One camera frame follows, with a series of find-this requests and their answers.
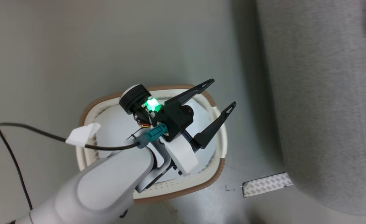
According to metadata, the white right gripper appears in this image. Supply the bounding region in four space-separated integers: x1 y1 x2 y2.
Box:
163 79 237 176

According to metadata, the white laundry basket brown rim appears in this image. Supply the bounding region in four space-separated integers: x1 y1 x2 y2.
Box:
76 84 228 205

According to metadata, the grey patterned tape strip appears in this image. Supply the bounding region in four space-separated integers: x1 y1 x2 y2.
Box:
242 172 294 198

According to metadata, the light grey fabric sofa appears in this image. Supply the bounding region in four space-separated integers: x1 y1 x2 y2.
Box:
255 0 366 217

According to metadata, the teal cable connector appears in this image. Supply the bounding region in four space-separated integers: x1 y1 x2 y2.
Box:
138 123 168 149

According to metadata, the white paper cable tag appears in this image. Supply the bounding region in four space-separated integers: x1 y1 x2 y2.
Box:
65 122 101 147

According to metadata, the thin black cable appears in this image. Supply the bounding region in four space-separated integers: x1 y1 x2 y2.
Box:
0 122 140 218

